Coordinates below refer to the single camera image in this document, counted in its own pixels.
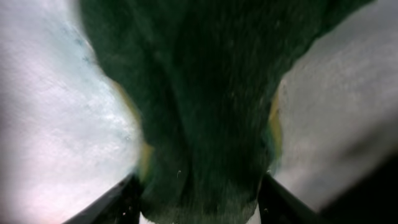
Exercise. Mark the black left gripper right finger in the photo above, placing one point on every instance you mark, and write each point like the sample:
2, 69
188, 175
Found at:
278, 206

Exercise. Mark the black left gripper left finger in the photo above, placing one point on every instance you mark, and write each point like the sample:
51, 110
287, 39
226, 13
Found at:
119, 205

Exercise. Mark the small tray with soapy foam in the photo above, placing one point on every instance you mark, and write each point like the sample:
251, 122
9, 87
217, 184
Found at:
69, 133

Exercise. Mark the green scrubbing sponge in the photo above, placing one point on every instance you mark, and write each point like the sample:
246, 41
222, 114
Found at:
201, 75

